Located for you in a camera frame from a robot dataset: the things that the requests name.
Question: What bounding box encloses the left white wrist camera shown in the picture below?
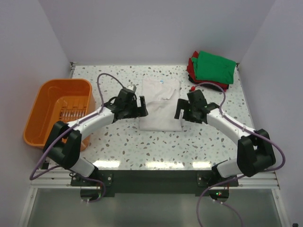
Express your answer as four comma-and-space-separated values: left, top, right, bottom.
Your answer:
126, 84, 137, 93

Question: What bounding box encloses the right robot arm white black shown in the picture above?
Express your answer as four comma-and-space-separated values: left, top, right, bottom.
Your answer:
175, 90, 276, 186

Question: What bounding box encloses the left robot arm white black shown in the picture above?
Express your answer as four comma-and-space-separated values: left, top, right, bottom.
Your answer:
43, 88, 148, 185

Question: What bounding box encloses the white t shirt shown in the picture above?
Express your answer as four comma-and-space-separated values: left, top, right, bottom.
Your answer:
139, 78, 182, 131

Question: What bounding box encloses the orange plastic basket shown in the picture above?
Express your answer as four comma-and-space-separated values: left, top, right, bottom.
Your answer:
23, 79, 96, 149

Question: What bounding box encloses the green folded t shirt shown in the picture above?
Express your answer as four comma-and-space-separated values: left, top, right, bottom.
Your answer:
190, 51, 236, 85

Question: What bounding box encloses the red folded t shirt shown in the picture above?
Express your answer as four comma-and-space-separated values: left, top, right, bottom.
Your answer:
187, 58, 229, 91

